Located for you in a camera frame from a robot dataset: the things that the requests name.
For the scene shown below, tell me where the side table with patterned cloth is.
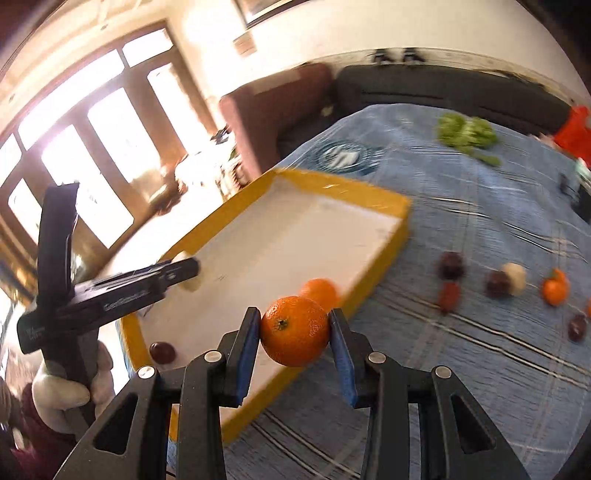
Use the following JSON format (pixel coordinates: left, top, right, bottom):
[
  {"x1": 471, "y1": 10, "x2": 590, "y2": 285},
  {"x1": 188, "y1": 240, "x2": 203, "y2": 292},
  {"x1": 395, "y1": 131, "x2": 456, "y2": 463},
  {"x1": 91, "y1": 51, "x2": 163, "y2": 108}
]
[{"x1": 174, "y1": 134, "x2": 246, "y2": 200}]

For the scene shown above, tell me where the wooden glazed door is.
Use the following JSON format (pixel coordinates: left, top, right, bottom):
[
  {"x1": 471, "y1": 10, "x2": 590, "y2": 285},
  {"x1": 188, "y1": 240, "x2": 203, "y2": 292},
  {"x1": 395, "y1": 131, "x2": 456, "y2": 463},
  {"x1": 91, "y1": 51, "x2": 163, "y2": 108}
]
[{"x1": 0, "y1": 27, "x2": 219, "y2": 298}]

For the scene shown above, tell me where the white peeled fruit piece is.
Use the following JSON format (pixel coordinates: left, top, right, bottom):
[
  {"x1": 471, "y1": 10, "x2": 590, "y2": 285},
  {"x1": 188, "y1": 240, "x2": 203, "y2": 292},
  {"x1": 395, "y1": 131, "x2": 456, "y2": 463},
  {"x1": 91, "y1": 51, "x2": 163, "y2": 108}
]
[
  {"x1": 502, "y1": 262, "x2": 528, "y2": 296},
  {"x1": 172, "y1": 251, "x2": 204, "y2": 292}
]

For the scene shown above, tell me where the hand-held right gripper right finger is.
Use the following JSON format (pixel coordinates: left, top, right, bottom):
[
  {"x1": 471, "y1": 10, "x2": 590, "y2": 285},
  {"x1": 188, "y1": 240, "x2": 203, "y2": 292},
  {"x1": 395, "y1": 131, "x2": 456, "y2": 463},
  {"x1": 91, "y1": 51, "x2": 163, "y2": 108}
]
[{"x1": 328, "y1": 308, "x2": 532, "y2": 480}]

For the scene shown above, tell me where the small wall plaque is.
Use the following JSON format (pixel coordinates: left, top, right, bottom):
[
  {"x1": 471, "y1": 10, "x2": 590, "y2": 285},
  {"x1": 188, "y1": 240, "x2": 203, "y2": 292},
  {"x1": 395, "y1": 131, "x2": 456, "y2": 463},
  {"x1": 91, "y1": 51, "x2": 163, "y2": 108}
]
[{"x1": 233, "y1": 32, "x2": 257, "y2": 59}]

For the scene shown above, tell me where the brown armchair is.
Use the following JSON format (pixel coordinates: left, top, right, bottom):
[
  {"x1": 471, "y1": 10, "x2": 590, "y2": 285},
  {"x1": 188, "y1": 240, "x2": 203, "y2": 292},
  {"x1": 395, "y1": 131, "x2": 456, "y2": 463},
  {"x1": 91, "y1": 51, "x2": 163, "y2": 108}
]
[{"x1": 219, "y1": 62, "x2": 334, "y2": 184}]

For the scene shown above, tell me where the dark red plum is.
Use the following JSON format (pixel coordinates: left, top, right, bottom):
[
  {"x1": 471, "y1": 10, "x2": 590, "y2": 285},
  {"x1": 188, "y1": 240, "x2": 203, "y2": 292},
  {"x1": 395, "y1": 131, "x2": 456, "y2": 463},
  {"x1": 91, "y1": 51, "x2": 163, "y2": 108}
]
[
  {"x1": 438, "y1": 282, "x2": 462, "y2": 315},
  {"x1": 567, "y1": 314, "x2": 589, "y2": 343},
  {"x1": 485, "y1": 270, "x2": 510, "y2": 299},
  {"x1": 438, "y1": 251, "x2": 466, "y2": 281},
  {"x1": 149, "y1": 342, "x2": 177, "y2": 364}
]

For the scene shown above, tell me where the green lettuce bunch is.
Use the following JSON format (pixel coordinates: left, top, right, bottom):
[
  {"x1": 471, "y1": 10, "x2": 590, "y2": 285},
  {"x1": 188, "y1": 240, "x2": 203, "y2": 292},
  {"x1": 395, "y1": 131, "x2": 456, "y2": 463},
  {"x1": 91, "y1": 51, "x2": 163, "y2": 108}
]
[{"x1": 436, "y1": 113, "x2": 502, "y2": 168}]

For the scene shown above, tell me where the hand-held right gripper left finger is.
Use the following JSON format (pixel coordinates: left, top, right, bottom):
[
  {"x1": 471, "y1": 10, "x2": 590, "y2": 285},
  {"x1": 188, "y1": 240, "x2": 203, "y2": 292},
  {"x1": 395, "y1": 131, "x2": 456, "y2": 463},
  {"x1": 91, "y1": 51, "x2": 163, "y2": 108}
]
[{"x1": 53, "y1": 307, "x2": 262, "y2": 480}]

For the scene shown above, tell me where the black sofa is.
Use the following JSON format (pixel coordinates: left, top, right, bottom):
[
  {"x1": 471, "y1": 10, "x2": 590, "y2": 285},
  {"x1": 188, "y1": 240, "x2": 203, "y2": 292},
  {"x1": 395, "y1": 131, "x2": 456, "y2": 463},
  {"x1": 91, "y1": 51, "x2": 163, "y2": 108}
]
[{"x1": 335, "y1": 64, "x2": 573, "y2": 137}]

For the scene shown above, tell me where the person's left forearm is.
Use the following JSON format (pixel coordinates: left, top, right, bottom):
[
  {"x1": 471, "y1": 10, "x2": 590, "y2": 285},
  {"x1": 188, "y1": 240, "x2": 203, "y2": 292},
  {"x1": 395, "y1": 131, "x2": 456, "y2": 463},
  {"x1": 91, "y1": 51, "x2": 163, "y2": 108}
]
[{"x1": 0, "y1": 381, "x2": 88, "y2": 480}]

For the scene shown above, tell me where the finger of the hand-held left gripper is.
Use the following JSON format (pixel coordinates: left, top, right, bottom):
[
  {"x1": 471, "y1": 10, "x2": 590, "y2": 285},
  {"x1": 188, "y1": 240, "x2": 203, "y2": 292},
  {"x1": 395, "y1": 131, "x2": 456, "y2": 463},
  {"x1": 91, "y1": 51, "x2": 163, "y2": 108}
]
[{"x1": 156, "y1": 257, "x2": 202, "y2": 293}]

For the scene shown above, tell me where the black box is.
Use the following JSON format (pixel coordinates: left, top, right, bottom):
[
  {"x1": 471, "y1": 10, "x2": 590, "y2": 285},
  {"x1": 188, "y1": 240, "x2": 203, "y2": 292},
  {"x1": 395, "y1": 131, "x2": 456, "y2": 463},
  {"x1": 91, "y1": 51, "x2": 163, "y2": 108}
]
[{"x1": 558, "y1": 173, "x2": 591, "y2": 219}]

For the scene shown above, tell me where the person's left hand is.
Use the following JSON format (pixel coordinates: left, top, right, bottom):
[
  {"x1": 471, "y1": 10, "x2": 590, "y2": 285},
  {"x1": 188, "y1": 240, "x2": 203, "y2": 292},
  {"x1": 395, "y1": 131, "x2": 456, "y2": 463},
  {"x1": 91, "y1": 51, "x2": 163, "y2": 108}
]
[{"x1": 32, "y1": 344, "x2": 116, "y2": 435}]

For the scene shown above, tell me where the yellow cardboard tray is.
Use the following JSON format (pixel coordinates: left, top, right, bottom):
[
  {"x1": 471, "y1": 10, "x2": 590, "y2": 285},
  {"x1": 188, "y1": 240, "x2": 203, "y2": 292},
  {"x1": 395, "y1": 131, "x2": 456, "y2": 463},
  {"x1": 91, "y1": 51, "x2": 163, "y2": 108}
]
[{"x1": 117, "y1": 168, "x2": 413, "y2": 446}]

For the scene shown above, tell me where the red plastic bag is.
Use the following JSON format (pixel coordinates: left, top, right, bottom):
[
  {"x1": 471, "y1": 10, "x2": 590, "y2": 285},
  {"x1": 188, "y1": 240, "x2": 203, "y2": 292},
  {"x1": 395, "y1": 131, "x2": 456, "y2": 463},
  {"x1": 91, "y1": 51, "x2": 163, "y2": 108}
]
[{"x1": 551, "y1": 105, "x2": 591, "y2": 157}]

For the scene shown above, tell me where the framed wall picture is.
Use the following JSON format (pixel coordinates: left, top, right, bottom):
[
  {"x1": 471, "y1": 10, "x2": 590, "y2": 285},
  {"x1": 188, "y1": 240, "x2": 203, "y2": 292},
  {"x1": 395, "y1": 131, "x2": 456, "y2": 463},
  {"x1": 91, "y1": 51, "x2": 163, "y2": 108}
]
[{"x1": 233, "y1": 0, "x2": 317, "y2": 29}]

